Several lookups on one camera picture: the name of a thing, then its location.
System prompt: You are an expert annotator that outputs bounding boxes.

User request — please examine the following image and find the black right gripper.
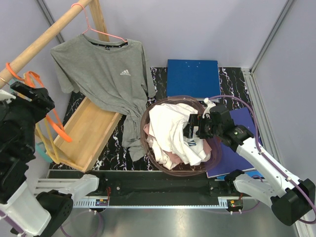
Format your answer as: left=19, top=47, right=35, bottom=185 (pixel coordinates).
left=180, top=114, right=222, bottom=139

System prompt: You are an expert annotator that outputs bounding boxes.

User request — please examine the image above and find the yellow plastic hanger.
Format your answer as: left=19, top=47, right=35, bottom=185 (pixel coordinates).
left=23, top=72, right=60, bottom=164

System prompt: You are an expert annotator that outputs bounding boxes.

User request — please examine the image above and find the orange plastic hanger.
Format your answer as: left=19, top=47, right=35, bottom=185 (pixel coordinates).
left=5, top=62, right=72, bottom=142

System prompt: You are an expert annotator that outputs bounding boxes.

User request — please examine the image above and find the white t shirt blue graphic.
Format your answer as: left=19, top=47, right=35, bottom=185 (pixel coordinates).
left=145, top=102, right=207, bottom=166

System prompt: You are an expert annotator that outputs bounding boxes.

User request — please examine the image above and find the pink t shirt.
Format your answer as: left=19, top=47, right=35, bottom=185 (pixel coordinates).
left=144, top=123, right=212, bottom=170

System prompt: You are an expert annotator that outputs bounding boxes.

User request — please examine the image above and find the teal plastic hanger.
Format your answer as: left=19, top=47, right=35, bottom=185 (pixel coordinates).
left=9, top=80, right=54, bottom=163

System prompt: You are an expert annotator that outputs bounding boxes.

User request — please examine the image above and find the grey adidas t shirt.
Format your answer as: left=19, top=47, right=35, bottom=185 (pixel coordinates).
left=50, top=34, right=156, bottom=161

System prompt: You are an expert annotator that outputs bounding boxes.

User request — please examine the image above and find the pink wire hanger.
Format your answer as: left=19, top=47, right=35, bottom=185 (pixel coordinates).
left=71, top=0, right=127, bottom=43

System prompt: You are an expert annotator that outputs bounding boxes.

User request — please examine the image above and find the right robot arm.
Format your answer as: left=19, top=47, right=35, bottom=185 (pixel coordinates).
left=183, top=106, right=316, bottom=226

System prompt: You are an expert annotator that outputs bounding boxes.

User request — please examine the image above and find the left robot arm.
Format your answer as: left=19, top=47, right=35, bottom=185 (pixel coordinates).
left=0, top=81, right=107, bottom=237

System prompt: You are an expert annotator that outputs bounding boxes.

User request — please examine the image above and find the purple folder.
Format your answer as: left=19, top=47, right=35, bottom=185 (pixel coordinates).
left=206, top=108, right=263, bottom=178

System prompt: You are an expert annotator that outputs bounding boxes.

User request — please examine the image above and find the clear pink plastic basin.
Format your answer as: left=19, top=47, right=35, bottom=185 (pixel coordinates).
left=140, top=96, right=222, bottom=177

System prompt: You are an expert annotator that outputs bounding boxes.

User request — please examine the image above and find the blue folder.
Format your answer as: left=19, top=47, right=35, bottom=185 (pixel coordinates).
left=166, top=59, right=221, bottom=100

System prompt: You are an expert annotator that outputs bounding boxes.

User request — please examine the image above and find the wooden box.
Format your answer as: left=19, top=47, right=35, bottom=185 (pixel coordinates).
left=54, top=98, right=122, bottom=172

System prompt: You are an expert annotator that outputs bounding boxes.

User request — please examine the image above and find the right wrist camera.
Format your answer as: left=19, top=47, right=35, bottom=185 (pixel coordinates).
left=202, top=98, right=216, bottom=119

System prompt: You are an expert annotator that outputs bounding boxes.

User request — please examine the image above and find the wooden clothes rail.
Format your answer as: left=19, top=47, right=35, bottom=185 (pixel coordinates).
left=10, top=0, right=92, bottom=73

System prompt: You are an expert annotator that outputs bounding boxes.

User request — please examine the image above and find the wooden rack frame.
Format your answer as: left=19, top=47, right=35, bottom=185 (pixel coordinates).
left=37, top=0, right=111, bottom=42

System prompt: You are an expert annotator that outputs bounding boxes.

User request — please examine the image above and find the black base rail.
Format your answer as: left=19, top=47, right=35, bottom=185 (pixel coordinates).
left=48, top=170, right=254, bottom=207

